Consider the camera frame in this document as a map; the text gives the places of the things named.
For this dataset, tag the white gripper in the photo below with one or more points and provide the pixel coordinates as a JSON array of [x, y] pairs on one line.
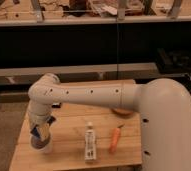
[[38, 120]]

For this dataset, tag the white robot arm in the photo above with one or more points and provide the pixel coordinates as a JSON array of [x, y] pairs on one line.
[[163, 104]]

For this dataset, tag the small black object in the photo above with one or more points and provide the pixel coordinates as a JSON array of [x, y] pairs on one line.
[[56, 105]]

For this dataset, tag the wooden table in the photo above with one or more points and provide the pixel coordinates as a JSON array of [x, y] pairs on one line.
[[68, 141]]

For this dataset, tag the white tube with cap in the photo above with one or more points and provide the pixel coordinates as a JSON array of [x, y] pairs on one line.
[[90, 153]]

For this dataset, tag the orange carrot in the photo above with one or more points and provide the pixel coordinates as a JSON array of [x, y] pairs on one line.
[[115, 138]]

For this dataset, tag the orange round plate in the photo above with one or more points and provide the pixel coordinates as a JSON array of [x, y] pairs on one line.
[[122, 112]]

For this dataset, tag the long metal shelf rail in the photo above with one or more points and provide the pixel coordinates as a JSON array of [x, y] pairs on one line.
[[131, 67]]

